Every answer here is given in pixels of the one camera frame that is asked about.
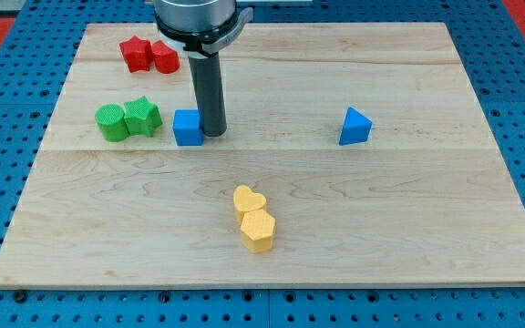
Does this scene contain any yellow heart block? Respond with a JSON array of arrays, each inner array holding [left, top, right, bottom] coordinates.
[[233, 185, 267, 223]]

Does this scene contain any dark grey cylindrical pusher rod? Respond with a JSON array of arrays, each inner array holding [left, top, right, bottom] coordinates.
[[189, 53, 227, 137]]

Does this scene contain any blue cube block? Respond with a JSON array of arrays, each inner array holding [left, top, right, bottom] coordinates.
[[172, 109, 203, 147]]

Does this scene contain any red star block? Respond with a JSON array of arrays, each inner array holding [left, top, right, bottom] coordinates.
[[119, 36, 153, 73]]

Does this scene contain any yellow hexagon block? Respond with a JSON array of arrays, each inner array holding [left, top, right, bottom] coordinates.
[[241, 210, 276, 253]]

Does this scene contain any green star block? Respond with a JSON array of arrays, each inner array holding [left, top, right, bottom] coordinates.
[[124, 96, 163, 137]]

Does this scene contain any green cylinder block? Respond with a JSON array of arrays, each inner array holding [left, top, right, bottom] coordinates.
[[95, 104, 129, 142]]

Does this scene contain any wooden board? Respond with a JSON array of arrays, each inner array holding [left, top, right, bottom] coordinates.
[[0, 23, 525, 291]]

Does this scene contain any blue triangle block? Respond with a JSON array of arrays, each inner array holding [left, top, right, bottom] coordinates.
[[338, 107, 373, 146]]

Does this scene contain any red rounded block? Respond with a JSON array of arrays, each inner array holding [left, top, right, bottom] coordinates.
[[151, 41, 180, 74]]

